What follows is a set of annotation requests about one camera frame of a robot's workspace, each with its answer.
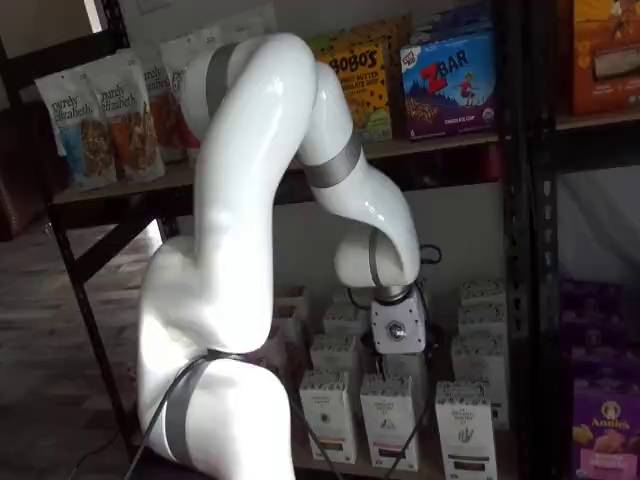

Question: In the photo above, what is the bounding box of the orange snack box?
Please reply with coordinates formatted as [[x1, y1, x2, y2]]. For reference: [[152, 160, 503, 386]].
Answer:
[[571, 0, 640, 118]]

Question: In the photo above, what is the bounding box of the purple Annie's box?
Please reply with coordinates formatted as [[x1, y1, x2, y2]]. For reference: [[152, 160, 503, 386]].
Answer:
[[569, 377, 640, 480], [559, 282, 640, 382]]

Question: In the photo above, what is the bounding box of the white tea box pink strip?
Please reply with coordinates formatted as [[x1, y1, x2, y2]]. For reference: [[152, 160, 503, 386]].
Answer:
[[359, 372, 420, 472]]

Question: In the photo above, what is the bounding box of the granola bag red label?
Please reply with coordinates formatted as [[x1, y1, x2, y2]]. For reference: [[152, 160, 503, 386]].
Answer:
[[142, 54, 188, 165]]

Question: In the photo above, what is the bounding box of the small white box orange print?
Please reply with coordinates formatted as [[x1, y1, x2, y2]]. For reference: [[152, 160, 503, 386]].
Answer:
[[271, 304, 304, 347], [273, 285, 308, 309]]

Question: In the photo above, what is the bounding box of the granola bag blue label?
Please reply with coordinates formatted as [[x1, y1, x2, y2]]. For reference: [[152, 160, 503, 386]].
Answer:
[[33, 67, 119, 192]]

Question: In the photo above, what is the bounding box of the granola bag pink label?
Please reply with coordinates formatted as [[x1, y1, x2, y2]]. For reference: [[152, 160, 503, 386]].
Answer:
[[159, 27, 221, 152]]

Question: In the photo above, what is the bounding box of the plain blue snack box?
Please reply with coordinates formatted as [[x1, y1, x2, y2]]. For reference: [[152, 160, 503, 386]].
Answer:
[[409, 2, 496, 49]]

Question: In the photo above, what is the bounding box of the yellow Bobo's box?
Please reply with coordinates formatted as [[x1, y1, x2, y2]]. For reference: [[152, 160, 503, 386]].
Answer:
[[312, 42, 394, 145]]

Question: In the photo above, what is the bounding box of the white tea box green strip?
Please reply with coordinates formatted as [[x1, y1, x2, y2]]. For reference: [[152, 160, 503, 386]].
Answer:
[[434, 380, 500, 480]]

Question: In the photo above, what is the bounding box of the brown snack box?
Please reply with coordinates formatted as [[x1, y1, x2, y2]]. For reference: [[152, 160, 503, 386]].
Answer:
[[344, 14, 414, 139]]

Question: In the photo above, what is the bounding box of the blue Z Bar box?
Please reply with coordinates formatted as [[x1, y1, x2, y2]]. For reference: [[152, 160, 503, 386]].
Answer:
[[399, 32, 499, 142]]

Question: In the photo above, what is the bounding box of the black metal shelf rack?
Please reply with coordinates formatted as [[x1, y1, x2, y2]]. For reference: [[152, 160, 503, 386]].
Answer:
[[529, 0, 640, 480], [0, 0, 534, 480]]

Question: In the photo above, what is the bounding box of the white tea box orange strip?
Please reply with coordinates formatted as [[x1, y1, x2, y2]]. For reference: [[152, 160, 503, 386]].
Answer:
[[299, 369, 359, 464]]

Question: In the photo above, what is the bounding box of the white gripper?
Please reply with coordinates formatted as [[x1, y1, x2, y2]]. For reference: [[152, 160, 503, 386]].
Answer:
[[359, 292, 442, 359]]

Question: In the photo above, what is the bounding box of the granola bag orange label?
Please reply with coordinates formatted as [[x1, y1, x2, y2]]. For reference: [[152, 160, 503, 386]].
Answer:
[[92, 49, 167, 185]]

